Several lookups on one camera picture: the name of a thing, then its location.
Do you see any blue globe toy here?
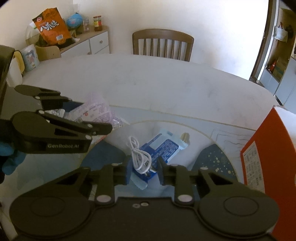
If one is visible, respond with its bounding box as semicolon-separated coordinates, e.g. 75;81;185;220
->
66;13;83;29

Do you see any grey wall cabinet unit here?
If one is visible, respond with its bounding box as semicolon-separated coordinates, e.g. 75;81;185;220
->
256;0;296;107

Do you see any white tote bag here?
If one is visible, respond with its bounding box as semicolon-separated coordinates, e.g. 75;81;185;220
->
274;22;288;42

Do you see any white drawer cabinet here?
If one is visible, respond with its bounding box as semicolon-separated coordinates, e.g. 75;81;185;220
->
60;26;110;58

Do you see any red lidded jar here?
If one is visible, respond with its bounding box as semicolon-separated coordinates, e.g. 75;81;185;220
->
93;16;103;32

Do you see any blue white snack packet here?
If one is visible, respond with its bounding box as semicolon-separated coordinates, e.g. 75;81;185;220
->
128;130;190;190

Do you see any pink white plastic packet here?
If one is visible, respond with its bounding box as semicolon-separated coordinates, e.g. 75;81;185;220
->
45;94;127;130

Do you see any orange snack bag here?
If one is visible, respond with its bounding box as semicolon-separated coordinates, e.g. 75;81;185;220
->
32;8;71;46

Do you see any wooden chair far side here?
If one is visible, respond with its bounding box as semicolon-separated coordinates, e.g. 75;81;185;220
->
132;29;194;62

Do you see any red white cardboard box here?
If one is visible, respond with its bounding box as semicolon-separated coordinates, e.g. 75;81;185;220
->
240;106;295;240

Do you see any white printed mug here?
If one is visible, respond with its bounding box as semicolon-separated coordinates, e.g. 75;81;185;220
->
21;44;40;72

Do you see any blue gloved hand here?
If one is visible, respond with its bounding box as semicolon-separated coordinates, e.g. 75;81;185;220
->
1;142;26;175

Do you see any white usb cable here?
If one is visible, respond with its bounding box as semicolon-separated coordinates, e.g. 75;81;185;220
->
127;135;153;176

